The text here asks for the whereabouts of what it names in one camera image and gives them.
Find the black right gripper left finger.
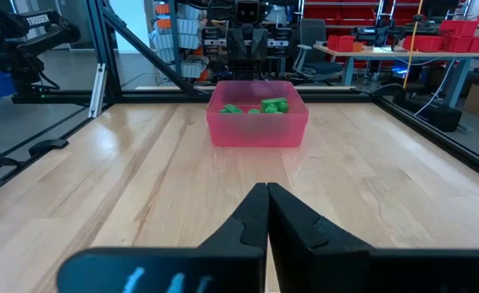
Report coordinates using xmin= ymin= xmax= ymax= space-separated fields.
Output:
xmin=56 ymin=181 xmax=270 ymax=293

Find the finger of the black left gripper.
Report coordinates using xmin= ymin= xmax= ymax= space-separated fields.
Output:
xmin=235 ymin=32 xmax=249 ymax=62
xmin=247 ymin=32 xmax=260 ymax=62

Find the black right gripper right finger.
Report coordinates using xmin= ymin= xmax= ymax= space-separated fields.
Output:
xmin=268 ymin=181 xmax=479 ymax=293

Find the white parts drawer rack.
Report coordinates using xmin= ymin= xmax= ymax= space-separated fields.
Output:
xmin=149 ymin=2 xmax=208 ymax=81

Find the grey office chair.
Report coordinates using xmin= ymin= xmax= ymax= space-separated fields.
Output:
xmin=294 ymin=18 xmax=345 ymax=85

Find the translucent red plastic bin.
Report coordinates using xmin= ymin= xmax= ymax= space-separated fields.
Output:
xmin=205 ymin=80 xmax=310 ymax=148

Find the red storage bin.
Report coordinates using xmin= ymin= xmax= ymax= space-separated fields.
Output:
xmin=439 ymin=19 xmax=479 ymax=38
xmin=401 ymin=35 xmax=444 ymax=53
xmin=327 ymin=34 xmax=357 ymax=53
xmin=443 ymin=35 xmax=479 ymax=53

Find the red bin storage shelf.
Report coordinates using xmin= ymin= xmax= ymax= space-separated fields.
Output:
xmin=303 ymin=0 xmax=386 ymax=26

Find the white table with grey legs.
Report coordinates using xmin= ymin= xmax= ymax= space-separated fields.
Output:
xmin=312 ymin=43 xmax=479 ymax=109

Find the low black box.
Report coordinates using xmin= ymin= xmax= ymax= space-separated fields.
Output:
xmin=372 ymin=83 xmax=464 ymax=133

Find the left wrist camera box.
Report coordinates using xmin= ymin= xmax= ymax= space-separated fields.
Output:
xmin=234 ymin=0 xmax=263 ymax=25

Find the silver aluminium bracket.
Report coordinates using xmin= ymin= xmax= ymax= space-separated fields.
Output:
xmin=87 ymin=63 xmax=109 ymax=120

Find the yellow hanging cable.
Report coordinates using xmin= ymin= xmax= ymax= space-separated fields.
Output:
xmin=403 ymin=0 xmax=422 ymax=90

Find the black plastic frame bracket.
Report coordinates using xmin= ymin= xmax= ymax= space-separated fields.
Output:
xmin=28 ymin=138 xmax=69 ymax=158

